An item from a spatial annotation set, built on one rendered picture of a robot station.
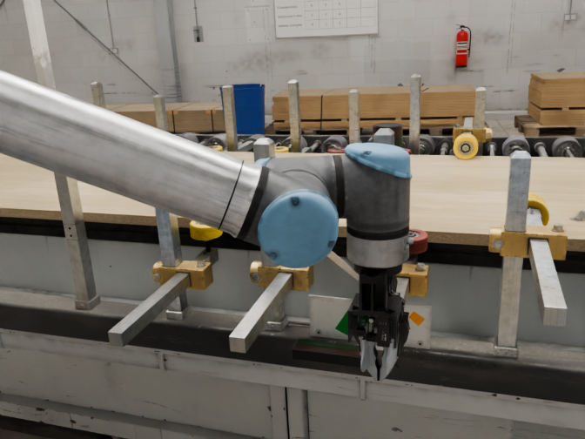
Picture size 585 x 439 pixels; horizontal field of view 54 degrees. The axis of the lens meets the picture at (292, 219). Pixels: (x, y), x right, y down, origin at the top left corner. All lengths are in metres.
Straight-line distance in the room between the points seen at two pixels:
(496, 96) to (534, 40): 0.82
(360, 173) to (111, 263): 1.11
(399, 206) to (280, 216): 0.23
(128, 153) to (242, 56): 8.00
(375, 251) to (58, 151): 0.42
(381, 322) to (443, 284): 0.62
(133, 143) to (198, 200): 0.09
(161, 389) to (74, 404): 0.37
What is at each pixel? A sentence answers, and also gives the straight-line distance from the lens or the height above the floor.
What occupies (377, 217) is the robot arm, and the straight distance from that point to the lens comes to 0.79.
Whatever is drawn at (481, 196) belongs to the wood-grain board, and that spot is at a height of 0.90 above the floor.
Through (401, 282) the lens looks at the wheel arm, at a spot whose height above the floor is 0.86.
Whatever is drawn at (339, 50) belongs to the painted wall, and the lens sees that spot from 8.33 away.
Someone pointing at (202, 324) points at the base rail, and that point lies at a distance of 1.40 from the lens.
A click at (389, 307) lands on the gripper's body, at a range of 0.86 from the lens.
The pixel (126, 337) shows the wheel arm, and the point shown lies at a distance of 1.16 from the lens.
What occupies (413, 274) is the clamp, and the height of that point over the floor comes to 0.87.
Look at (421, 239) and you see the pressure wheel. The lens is 1.28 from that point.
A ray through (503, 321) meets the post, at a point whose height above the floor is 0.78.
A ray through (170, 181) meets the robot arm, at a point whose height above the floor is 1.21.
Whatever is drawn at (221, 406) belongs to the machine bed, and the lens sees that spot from 1.87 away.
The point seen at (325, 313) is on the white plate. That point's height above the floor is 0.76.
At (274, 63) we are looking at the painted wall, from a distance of 8.50.
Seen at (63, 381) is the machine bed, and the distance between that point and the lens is 2.16.
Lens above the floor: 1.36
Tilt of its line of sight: 19 degrees down
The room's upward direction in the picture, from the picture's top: 3 degrees counter-clockwise
